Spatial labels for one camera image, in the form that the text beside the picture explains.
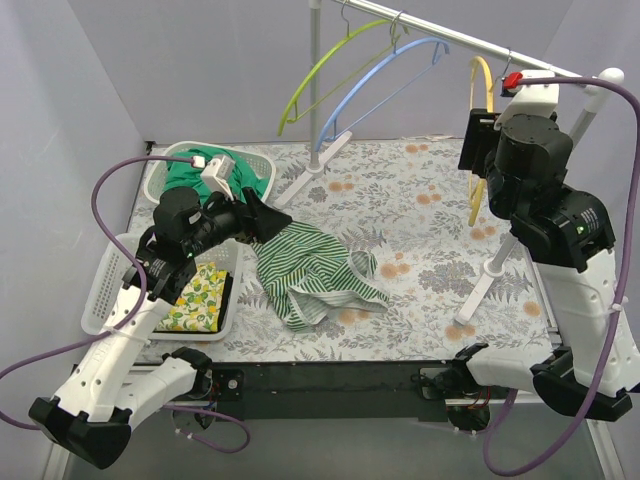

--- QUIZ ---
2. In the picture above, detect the yellow plastic hanger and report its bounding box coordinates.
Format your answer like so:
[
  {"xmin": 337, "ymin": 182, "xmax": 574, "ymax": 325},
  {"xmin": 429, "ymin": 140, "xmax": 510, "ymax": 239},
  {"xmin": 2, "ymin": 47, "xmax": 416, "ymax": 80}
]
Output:
[{"xmin": 467, "ymin": 55, "xmax": 497, "ymax": 227}]

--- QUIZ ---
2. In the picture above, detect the green white striped tank top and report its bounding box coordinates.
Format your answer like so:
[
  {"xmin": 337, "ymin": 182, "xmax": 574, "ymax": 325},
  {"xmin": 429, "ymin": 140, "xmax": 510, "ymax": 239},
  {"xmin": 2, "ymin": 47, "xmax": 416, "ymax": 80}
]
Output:
[{"xmin": 253, "ymin": 222, "xmax": 390, "ymax": 332}]

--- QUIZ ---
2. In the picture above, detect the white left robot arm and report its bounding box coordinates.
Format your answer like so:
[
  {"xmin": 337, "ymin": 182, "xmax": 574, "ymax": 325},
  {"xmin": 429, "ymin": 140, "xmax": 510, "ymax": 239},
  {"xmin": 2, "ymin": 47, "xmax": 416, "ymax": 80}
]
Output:
[{"xmin": 29, "ymin": 187, "xmax": 292, "ymax": 469}]

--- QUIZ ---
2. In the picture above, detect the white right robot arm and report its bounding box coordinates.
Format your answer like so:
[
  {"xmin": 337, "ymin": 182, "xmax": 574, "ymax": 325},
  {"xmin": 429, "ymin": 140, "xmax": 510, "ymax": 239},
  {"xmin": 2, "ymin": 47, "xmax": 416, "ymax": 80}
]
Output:
[{"xmin": 452, "ymin": 109, "xmax": 616, "ymax": 416}]

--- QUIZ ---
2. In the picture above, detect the blue plastic hanger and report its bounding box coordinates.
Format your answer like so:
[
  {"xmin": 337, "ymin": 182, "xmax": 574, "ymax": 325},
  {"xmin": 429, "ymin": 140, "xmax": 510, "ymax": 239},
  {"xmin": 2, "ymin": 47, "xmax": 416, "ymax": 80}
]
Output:
[{"xmin": 313, "ymin": 25, "xmax": 450, "ymax": 152}]

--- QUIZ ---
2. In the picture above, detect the green plastic hanger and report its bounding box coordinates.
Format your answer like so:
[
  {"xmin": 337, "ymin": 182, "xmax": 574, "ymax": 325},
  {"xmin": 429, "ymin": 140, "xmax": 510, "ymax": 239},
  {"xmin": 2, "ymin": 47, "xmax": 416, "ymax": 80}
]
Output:
[{"xmin": 276, "ymin": 19, "xmax": 409, "ymax": 137}]

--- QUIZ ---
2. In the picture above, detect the green cloth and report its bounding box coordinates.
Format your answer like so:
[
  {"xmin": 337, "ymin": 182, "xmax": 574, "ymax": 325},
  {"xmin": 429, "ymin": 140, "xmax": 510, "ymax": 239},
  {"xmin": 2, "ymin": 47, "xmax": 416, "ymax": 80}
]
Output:
[{"xmin": 163, "ymin": 147, "xmax": 269, "ymax": 204}]

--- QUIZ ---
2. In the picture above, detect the pale green oval basket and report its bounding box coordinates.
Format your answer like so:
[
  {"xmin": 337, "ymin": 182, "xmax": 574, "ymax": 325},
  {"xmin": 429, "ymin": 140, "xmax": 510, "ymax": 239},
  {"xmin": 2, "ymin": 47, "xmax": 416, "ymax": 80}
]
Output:
[{"xmin": 142, "ymin": 141, "xmax": 276, "ymax": 205}]

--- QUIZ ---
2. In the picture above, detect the black folded cloth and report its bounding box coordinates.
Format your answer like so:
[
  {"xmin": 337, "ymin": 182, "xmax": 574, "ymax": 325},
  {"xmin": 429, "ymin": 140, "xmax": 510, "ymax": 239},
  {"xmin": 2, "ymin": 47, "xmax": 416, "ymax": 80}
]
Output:
[{"xmin": 216, "ymin": 272, "xmax": 234, "ymax": 333}]

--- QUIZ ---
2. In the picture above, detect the lemon print folded cloth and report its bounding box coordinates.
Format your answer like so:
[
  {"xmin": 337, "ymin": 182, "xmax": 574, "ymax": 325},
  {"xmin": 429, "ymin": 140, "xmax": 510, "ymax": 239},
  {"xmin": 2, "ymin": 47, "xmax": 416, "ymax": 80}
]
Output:
[{"xmin": 155, "ymin": 262, "xmax": 233, "ymax": 334}]

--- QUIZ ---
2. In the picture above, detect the white plastic laundry basket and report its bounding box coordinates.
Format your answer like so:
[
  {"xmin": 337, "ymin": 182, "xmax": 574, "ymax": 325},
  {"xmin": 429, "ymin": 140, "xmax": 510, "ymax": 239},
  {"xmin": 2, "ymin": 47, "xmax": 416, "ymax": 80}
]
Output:
[{"xmin": 81, "ymin": 240, "xmax": 244, "ymax": 342}]

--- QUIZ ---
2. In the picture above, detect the white metal clothes rack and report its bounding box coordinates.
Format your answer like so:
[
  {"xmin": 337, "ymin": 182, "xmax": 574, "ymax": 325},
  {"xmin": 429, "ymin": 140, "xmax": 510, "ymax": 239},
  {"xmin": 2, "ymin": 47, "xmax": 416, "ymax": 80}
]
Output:
[{"xmin": 275, "ymin": 0, "xmax": 609, "ymax": 326}]

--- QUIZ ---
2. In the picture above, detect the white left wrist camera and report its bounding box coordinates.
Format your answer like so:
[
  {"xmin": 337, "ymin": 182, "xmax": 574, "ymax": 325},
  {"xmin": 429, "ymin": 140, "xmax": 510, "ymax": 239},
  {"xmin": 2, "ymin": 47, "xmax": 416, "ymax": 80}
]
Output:
[{"xmin": 192, "ymin": 154, "xmax": 235, "ymax": 200}]

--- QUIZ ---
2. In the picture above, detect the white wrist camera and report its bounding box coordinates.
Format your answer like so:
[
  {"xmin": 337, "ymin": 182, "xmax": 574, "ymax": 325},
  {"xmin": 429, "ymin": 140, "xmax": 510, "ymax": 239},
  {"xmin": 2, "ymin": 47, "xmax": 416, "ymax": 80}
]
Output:
[
  {"xmin": 192, "ymin": 154, "xmax": 235, "ymax": 200},
  {"xmin": 497, "ymin": 70, "xmax": 559, "ymax": 125}
]

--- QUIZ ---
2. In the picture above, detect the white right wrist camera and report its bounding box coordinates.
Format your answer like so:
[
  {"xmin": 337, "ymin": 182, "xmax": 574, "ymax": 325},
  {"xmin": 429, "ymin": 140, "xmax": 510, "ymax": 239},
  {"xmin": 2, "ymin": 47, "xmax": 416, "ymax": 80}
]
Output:
[{"xmin": 497, "ymin": 70, "xmax": 559, "ymax": 125}]

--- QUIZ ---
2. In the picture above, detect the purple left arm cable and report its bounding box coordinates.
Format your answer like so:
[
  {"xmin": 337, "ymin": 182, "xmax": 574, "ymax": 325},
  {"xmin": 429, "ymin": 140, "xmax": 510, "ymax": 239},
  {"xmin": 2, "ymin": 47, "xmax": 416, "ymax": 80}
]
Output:
[{"xmin": 0, "ymin": 155, "xmax": 250, "ymax": 454}]

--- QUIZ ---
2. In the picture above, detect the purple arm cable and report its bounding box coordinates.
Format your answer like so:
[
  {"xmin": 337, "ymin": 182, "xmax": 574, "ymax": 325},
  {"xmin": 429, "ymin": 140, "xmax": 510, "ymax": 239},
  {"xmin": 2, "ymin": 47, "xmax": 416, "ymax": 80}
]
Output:
[
  {"xmin": 482, "ymin": 72, "xmax": 640, "ymax": 476},
  {"xmin": 0, "ymin": 155, "xmax": 250, "ymax": 454}
]

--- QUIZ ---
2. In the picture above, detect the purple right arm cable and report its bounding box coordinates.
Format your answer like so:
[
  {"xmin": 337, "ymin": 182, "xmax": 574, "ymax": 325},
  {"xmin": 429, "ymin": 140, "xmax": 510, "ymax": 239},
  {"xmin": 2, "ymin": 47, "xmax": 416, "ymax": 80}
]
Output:
[{"xmin": 482, "ymin": 72, "xmax": 640, "ymax": 476}]

